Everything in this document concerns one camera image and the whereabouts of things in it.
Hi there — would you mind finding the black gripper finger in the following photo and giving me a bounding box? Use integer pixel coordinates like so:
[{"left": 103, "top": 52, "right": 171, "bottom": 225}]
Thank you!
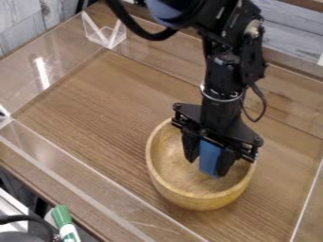
[
  {"left": 217, "top": 147, "right": 238, "bottom": 177},
  {"left": 182, "top": 127, "right": 201, "bottom": 163}
]

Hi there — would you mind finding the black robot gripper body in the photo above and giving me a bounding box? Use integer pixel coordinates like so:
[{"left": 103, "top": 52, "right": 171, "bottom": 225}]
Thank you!
[{"left": 173, "top": 85, "right": 266, "bottom": 163}]

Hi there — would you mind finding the blue rectangular block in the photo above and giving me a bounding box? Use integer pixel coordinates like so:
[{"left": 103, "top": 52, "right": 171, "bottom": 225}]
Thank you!
[{"left": 199, "top": 140, "right": 221, "bottom": 178}]

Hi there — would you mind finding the brown wooden bowl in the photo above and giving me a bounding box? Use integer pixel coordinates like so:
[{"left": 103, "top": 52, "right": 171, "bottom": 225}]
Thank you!
[{"left": 146, "top": 119, "right": 257, "bottom": 211}]

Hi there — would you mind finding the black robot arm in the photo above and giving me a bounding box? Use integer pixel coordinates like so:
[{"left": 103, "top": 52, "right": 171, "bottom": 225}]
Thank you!
[{"left": 105, "top": 0, "right": 266, "bottom": 178}]

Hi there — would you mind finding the green white marker pen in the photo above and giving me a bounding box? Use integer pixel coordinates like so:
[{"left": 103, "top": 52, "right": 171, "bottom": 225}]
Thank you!
[{"left": 51, "top": 204, "right": 82, "bottom": 242}]

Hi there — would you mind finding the clear acrylic corner bracket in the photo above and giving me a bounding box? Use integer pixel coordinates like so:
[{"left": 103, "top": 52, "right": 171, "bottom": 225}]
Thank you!
[{"left": 81, "top": 11, "right": 127, "bottom": 49}]

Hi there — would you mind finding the clear acrylic tray wall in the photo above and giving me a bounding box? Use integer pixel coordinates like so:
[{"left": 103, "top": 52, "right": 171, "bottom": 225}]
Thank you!
[{"left": 0, "top": 116, "right": 207, "bottom": 242}]

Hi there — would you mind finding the black cable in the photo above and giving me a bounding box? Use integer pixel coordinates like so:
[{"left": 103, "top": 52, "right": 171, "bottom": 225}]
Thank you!
[{"left": 0, "top": 214, "right": 55, "bottom": 242}]

